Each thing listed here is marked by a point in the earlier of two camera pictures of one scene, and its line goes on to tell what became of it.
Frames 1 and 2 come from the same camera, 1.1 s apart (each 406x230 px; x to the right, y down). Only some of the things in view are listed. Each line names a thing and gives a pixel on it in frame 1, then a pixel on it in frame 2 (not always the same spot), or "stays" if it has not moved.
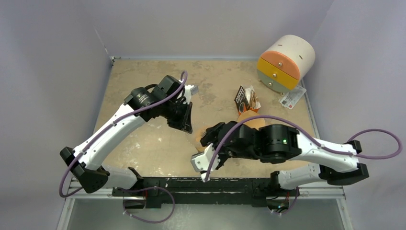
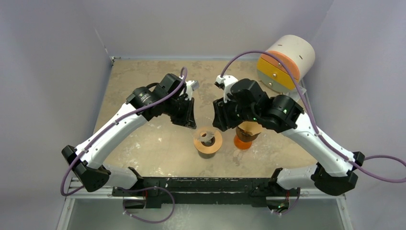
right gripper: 220,139 → 226,115
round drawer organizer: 283,65 stays
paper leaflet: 293,97 stays
